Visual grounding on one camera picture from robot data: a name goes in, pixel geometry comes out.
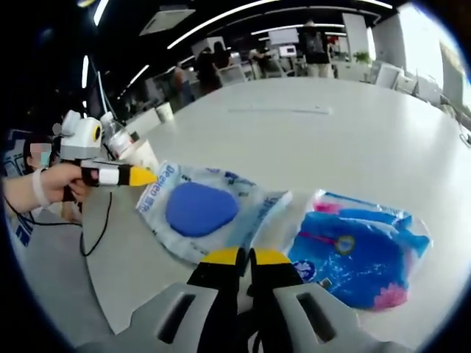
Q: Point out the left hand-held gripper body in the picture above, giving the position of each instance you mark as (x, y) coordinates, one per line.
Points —
(81, 138)

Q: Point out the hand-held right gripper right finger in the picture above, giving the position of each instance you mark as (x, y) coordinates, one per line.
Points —
(294, 316)

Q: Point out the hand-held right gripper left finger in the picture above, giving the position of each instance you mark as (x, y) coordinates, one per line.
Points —
(191, 316)

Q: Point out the clear plastic bottle red label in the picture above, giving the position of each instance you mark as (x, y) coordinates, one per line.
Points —
(117, 141)

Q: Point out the white bottle cap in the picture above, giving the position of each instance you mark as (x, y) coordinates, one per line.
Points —
(106, 117)

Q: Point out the paper cup green print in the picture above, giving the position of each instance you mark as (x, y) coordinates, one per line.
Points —
(144, 155)

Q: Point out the blue tissue packet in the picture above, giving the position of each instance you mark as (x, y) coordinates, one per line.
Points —
(353, 250)

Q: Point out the clear packet blue pad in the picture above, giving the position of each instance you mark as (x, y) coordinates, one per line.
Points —
(200, 209)

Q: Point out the person's left hand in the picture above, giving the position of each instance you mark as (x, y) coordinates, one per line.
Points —
(59, 182)

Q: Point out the plain white paper cup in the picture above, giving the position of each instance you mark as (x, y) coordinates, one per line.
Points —
(165, 112)

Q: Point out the ceiling air vent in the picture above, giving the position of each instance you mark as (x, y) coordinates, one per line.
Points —
(167, 21)

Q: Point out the white office chair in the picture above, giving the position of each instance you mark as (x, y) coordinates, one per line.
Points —
(386, 75)
(233, 74)

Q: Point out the long ceiling light strip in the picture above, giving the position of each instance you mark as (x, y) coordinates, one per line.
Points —
(257, 16)

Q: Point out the white computer monitor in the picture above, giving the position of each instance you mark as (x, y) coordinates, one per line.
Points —
(283, 36)

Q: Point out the green potted plant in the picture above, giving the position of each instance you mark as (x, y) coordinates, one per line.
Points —
(361, 57)

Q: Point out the large bright window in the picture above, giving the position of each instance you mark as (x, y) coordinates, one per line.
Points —
(434, 48)

